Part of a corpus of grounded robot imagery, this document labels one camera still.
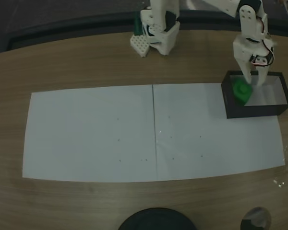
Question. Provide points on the green cube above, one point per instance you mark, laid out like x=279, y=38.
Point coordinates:
x=241, y=92

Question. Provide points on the dark brown cardboard box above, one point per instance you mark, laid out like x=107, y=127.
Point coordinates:
x=254, y=111

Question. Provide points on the white paper sheet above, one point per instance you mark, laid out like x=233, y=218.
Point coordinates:
x=86, y=134
x=206, y=143

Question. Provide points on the green table clamp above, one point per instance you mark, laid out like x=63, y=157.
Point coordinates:
x=138, y=24

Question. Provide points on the black round stand base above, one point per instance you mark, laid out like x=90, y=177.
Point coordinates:
x=156, y=220

